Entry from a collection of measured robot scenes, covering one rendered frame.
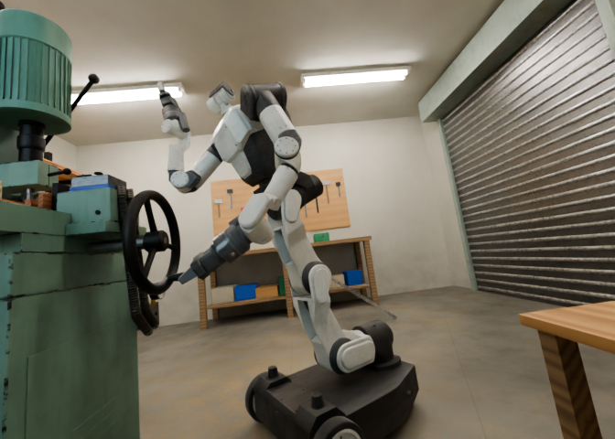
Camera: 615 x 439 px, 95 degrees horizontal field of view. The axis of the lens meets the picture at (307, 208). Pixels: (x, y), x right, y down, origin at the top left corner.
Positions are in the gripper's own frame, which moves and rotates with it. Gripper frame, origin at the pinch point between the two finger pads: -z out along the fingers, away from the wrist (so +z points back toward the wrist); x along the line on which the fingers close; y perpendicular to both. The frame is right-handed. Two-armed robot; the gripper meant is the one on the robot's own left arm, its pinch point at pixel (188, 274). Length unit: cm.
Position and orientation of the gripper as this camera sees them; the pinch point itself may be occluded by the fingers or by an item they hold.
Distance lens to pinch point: 88.3
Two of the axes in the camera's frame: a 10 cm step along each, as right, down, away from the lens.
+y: -5.6, -8.0, -2.0
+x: -2.3, -0.9, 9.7
